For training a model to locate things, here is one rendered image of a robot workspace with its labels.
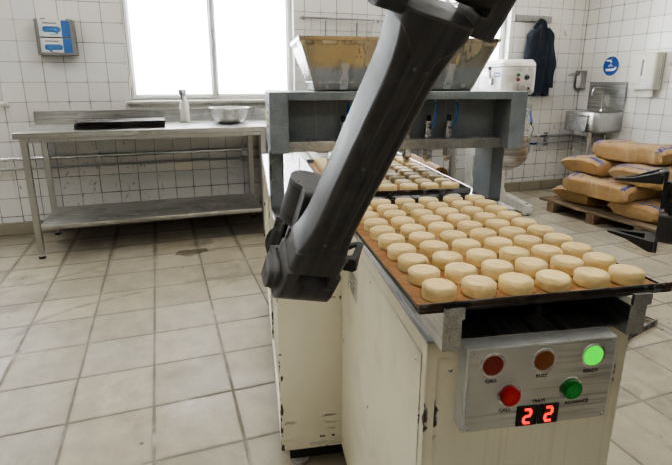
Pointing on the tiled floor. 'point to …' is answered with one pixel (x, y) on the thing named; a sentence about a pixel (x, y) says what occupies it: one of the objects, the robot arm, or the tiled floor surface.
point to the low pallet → (597, 213)
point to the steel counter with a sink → (58, 122)
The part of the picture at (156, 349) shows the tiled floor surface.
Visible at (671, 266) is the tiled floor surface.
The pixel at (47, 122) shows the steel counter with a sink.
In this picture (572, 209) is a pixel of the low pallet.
